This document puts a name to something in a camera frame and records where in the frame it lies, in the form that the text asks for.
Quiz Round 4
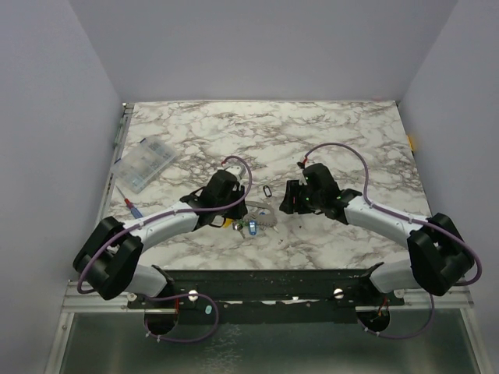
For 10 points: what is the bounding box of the black key tag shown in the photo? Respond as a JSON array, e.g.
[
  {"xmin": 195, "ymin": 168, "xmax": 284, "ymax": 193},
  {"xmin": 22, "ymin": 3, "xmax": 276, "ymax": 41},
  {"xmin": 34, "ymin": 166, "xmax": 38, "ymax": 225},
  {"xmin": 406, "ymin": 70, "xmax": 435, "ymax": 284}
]
[{"xmin": 263, "ymin": 185, "xmax": 272, "ymax": 197}]

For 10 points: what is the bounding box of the silver key organiser with rings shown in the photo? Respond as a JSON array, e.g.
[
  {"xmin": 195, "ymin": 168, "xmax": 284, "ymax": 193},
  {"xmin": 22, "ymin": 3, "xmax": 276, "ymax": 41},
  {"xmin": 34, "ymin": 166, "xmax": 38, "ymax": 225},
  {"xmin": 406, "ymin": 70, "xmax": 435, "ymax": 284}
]
[{"xmin": 232, "ymin": 200, "xmax": 278, "ymax": 238}]

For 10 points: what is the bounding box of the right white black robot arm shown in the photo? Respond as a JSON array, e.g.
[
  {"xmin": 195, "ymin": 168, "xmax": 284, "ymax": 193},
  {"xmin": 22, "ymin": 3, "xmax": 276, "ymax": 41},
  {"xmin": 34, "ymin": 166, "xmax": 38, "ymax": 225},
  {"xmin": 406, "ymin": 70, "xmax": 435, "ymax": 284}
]
[{"xmin": 279, "ymin": 164, "xmax": 475, "ymax": 305}]

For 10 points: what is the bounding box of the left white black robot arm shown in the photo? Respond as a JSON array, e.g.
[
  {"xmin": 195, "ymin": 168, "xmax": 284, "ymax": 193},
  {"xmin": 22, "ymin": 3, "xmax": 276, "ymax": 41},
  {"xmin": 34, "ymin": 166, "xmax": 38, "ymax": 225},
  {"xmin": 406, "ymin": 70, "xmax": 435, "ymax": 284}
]
[{"xmin": 73, "ymin": 165, "xmax": 247, "ymax": 308}]

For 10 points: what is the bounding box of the clear plastic screw box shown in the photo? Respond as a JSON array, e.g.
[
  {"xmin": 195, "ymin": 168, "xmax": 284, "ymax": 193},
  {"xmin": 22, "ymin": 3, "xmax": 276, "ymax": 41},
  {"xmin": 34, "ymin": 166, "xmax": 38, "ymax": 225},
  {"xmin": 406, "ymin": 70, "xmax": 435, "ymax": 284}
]
[{"xmin": 111, "ymin": 136, "xmax": 178, "ymax": 194}]

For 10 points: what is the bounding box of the blue red screwdriver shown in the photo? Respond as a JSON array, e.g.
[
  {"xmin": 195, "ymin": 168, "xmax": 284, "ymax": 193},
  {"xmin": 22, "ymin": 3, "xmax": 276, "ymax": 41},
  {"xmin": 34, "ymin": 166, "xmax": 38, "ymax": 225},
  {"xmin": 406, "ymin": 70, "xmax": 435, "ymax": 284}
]
[{"xmin": 116, "ymin": 186, "xmax": 143, "ymax": 219}]

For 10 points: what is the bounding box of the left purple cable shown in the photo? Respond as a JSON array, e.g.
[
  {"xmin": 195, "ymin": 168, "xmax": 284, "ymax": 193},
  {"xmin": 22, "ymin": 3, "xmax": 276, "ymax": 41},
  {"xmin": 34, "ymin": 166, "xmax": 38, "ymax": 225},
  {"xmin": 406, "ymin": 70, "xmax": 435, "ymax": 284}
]
[{"xmin": 76, "ymin": 155, "xmax": 253, "ymax": 294}]

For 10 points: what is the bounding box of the purple cable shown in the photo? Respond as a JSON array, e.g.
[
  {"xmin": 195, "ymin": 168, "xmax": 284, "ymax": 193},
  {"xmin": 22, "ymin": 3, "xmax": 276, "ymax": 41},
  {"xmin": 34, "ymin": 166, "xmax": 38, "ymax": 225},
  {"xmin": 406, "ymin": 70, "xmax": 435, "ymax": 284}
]
[
  {"xmin": 299, "ymin": 142, "xmax": 483, "ymax": 288},
  {"xmin": 76, "ymin": 155, "xmax": 253, "ymax": 294}
]

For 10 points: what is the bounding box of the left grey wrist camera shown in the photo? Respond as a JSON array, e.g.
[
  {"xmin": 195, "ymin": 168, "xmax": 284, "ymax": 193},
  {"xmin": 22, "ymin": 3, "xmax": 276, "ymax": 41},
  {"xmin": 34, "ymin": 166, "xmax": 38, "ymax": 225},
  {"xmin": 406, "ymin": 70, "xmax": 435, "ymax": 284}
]
[{"xmin": 225, "ymin": 164, "xmax": 246, "ymax": 181}]

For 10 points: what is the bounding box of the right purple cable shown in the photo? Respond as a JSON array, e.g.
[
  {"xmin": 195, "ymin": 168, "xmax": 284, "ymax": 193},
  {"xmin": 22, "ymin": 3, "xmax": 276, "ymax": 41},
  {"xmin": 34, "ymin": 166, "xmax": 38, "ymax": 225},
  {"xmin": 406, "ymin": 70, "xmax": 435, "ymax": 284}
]
[{"xmin": 299, "ymin": 142, "xmax": 483, "ymax": 288}]

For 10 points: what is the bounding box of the black mounting base rail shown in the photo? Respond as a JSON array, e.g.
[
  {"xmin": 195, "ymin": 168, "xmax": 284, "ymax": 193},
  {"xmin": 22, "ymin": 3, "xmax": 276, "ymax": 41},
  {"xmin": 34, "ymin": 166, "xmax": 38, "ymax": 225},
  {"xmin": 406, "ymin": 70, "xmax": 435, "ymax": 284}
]
[{"xmin": 128, "ymin": 264, "xmax": 406, "ymax": 326}]

